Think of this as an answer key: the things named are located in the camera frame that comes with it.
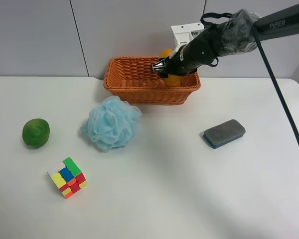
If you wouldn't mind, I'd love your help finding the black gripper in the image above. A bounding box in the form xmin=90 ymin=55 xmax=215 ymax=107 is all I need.
xmin=151 ymin=23 xmax=224 ymax=79

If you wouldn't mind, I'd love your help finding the yellow mango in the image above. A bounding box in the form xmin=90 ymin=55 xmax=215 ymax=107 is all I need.
xmin=159 ymin=48 xmax=183 ymax=87

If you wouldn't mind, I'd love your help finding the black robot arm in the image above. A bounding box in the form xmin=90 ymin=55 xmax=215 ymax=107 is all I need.
xmin=151 ymin=4 xmax=299 ymax=78

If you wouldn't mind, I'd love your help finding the orange woven basket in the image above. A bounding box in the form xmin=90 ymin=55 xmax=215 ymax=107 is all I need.
xmin=103 ymin=56 xmax=201 ymax=105

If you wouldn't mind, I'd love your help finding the green lemon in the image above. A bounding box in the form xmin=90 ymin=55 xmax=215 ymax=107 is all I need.
xmin=22 ymin=119 xmax=50 ymax=149

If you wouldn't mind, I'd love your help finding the blue mesh bath sponge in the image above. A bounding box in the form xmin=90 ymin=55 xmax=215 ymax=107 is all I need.
xmin=80 ymin=96 xmax=142 ymax=152

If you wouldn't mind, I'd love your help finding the grey blue board eraser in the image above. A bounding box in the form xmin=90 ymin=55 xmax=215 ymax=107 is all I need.
xmin=203 ymin=119 xmax=246 ymax=149

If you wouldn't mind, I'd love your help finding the colourful puzzle cube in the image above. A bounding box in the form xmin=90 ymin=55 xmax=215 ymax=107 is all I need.
xmin=47 ymin=157 xmax=87 ymax=199

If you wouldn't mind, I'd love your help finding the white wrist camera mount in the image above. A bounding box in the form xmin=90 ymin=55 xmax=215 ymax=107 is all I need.
xmin=171 ymin=22 xmax=205 ymax=47

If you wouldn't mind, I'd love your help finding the black cable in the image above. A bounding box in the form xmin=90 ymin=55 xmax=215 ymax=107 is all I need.
xmin=200 ymin=11 xmax=299 ymax=174

